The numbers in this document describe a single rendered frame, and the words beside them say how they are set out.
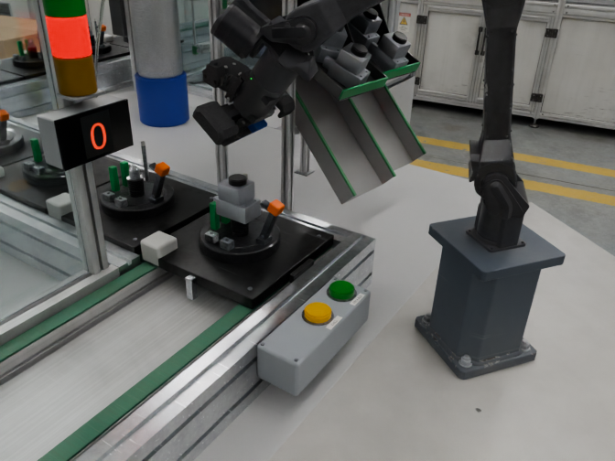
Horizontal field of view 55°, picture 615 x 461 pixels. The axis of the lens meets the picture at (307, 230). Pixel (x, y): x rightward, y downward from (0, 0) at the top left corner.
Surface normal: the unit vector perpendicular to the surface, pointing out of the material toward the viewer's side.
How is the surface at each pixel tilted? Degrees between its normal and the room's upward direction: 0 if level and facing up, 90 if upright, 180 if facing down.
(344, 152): 45
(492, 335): 90
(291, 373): 90
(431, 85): 90
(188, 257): 0
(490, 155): 60
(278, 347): 0
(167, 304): 0
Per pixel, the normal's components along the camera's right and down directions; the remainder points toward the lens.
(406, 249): 0.03, -0.87
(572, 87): -0.41, 0.44
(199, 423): 0.83, 0.29
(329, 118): 0.54, -0.36
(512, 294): 0.36, 0.47
